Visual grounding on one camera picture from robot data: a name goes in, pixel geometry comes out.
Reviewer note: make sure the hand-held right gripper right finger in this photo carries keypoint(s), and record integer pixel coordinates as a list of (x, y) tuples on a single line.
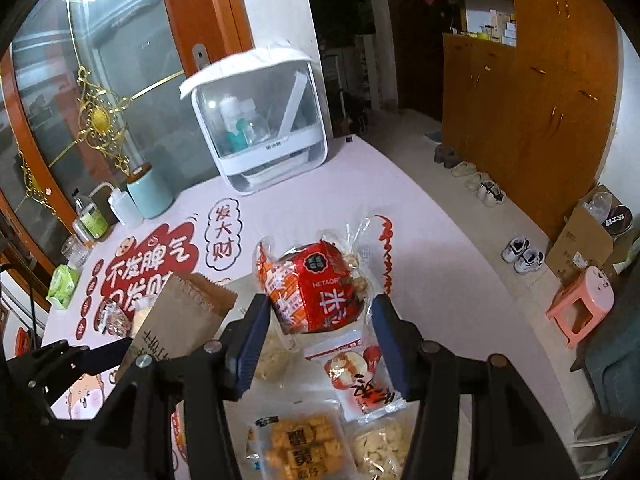
[(392, 350)]

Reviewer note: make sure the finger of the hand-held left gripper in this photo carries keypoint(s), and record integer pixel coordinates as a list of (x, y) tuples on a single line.
[(35, 352), (95, 362)]

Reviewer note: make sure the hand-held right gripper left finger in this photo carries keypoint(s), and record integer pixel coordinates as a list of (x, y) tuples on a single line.
[(250, 350)]

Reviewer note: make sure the noodle crisp clear packet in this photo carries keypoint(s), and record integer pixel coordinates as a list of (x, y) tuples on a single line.
[(275, 355)]

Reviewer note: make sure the white red snack packet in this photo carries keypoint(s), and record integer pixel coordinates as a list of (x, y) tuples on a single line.
[(355, 375)]

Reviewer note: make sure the white plastic storage bin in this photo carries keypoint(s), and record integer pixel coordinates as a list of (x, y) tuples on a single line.
[(237, 292)]

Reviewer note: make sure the brown paper cracker packet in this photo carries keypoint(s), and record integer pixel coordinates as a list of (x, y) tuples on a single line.
[(185, 315)]

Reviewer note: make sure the pale cracker clear packet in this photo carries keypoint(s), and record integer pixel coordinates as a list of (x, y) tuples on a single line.
[(380, 450)]

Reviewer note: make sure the yellow cube cracker packet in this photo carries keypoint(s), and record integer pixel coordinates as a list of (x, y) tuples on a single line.
[(300, 440)]

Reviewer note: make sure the dark nut small packet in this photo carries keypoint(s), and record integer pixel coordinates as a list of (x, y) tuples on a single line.
[(114, 317)]

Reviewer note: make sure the large clear bread bag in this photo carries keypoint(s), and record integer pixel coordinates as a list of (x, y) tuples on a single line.
[(142, 316)]

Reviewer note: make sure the green wipes pack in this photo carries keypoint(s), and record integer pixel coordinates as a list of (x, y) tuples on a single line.
[(62, 286)]

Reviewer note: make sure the glass cup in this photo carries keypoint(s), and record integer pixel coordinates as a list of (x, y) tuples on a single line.
[(76, 251)]

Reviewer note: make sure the green label glass bottle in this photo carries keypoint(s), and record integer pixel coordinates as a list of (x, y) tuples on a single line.
[(92, 217)]

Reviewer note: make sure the white squeeze bottle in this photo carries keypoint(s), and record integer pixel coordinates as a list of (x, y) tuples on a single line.
[(125, 207)]

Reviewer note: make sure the light blue canister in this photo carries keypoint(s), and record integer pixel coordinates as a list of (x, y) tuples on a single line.
[(149, 192)]

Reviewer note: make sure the black white sneaker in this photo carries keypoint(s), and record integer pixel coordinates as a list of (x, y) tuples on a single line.
[(491, 192)]

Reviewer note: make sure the white lidded storage box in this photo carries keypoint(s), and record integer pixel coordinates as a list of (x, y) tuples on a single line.
[(270, 165)]

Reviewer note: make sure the beige slipper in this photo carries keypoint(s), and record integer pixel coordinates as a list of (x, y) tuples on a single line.
[(465, 169)]

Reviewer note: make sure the pink plastic stool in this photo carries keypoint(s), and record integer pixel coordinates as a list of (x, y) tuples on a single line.
[(582, 292)]

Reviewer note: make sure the dark slipper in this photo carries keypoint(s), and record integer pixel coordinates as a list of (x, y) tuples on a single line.
[(445, 155)]

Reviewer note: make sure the cardboard box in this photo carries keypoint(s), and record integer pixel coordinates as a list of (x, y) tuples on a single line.
[(580, 245)]

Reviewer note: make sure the white teal baby bottle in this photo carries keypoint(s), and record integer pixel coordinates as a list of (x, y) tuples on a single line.
[(234, 127)]

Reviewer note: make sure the clear baby bottle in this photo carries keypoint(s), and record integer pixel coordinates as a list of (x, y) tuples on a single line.
[(255, 122)]

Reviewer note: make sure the black round container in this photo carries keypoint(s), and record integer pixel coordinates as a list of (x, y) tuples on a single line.
[(617, 220)]

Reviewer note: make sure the wooden cabinet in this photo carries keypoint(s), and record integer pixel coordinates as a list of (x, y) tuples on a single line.
[(530, 110)]

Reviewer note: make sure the glass door gold ornament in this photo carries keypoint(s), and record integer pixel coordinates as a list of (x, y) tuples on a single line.
[(75, 60)]

